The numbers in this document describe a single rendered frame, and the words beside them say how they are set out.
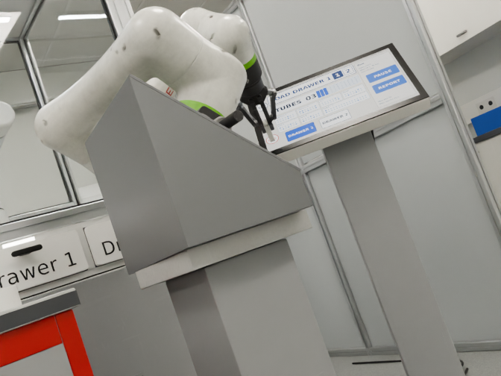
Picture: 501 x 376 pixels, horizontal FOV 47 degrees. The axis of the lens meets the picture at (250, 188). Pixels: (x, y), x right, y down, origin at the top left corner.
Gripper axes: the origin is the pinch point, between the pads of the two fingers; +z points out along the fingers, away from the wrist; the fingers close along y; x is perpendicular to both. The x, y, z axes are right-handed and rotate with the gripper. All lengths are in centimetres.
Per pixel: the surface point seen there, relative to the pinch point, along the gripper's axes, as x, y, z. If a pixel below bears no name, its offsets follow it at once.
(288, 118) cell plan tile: -6.8, -6.8, 3.7
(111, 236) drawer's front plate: 25, 49, -6
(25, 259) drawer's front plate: 36, 66, -19
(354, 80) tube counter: -12.6, -30.6, 3.7
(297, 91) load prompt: -17.9, -12.8, 3.7
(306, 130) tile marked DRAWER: 2.1, -10.7, 3.7
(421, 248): -15, -42, 107
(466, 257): 1, -55, 99
